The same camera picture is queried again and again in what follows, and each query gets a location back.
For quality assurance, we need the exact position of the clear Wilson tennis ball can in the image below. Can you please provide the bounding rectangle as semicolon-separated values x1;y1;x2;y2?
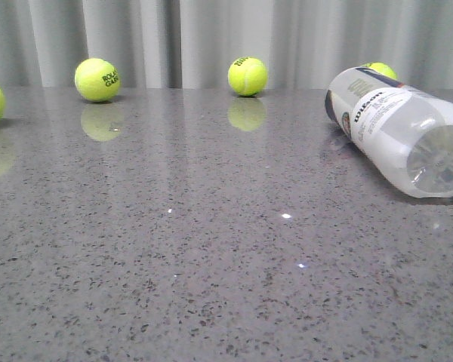
325;66;453;198

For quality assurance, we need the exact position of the centre yellow tennis ball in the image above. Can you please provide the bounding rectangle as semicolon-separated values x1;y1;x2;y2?
227;57;268;97

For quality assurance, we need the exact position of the yellow tennis ball Roland Garros print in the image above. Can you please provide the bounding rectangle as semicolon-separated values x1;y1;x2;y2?
74;58;121;102

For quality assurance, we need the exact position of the right yellow tennis ball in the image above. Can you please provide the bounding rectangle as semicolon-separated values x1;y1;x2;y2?
362;62;397;80

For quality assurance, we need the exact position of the grey pleated curtain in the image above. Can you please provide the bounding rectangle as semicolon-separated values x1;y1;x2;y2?
0;1;453;90

